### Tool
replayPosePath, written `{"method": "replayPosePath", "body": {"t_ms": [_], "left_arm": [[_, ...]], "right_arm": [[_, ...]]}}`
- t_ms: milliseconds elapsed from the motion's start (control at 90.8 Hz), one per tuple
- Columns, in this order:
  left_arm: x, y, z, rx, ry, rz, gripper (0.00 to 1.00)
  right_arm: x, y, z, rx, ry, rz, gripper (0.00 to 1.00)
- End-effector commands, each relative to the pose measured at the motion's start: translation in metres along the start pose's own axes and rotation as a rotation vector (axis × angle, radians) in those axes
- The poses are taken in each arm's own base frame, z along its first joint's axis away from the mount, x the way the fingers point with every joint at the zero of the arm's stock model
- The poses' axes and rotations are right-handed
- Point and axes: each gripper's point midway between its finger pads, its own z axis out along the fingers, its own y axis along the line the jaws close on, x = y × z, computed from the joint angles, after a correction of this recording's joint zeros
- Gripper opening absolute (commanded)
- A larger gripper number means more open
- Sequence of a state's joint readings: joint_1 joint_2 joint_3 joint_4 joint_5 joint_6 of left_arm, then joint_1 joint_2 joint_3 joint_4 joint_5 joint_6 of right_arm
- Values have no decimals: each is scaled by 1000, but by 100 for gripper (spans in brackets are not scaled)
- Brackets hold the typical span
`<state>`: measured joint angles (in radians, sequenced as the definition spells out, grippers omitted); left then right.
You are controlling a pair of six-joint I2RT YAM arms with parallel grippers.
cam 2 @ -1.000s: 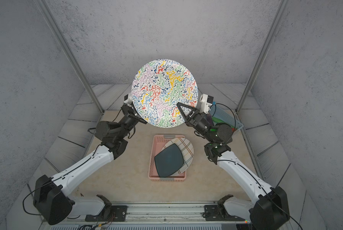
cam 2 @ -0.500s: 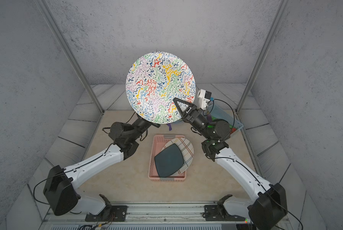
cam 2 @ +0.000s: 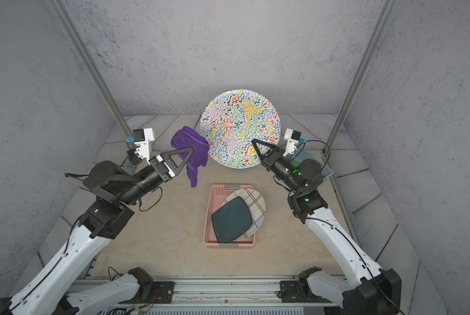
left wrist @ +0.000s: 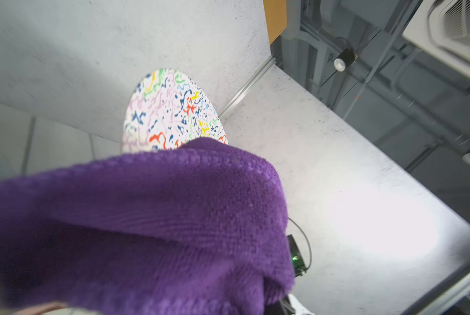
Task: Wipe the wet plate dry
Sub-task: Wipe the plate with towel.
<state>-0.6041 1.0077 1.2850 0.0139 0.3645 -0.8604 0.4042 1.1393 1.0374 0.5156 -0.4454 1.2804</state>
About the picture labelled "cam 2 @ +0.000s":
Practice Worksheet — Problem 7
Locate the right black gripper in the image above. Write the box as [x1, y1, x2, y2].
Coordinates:
[255, 140, 304, 198]

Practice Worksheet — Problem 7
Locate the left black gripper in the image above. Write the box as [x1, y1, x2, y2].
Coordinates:
[117, 148, 192, 207]

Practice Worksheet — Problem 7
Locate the colourful speckled round plate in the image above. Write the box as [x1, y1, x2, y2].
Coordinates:
[198, 89, 282, 169]

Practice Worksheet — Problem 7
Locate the purple cloth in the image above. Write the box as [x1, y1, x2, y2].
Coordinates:
[171, 125, 211, 188]

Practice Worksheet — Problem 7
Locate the plaid striped round plate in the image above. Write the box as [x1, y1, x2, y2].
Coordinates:
[222, 188, 266, 242]

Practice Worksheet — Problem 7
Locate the dark teal square plate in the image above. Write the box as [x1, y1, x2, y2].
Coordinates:
[211, 197, 252, 244]

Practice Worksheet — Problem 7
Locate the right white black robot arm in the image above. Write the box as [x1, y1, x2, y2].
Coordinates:
[252, 139, 403, 314]

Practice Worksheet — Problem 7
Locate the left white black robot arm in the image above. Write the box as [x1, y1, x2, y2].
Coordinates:
[0, 147, 194, 314]

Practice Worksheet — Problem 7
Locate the pink plastic tray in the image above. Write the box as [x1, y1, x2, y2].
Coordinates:
[203, 184, 256, 249]

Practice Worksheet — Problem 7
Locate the light blue plastic basket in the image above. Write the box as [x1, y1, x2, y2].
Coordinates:
[291, 150, 334, 181]

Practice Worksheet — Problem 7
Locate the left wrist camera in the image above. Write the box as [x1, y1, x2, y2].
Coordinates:
[127, 128, 156, 165]

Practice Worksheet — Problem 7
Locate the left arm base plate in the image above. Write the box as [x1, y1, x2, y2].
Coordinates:
[119, 281, 175, 305]

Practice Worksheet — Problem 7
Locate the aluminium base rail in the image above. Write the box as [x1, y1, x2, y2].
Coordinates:
[53, 275, 401, 315]

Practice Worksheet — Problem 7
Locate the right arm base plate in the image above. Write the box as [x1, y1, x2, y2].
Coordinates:
[277, 279, 329, 303]

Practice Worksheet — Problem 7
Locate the left metal frame pole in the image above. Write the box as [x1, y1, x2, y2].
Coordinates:
[47, 0, 133, 137]

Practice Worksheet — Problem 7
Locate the metal frame pole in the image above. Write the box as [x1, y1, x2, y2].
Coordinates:
[47, 0, 133, 137]
[327, 0, 396, 150]

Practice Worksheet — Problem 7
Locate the right metal frame pole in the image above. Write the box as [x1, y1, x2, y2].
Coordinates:
[327, 0, 396, 150]

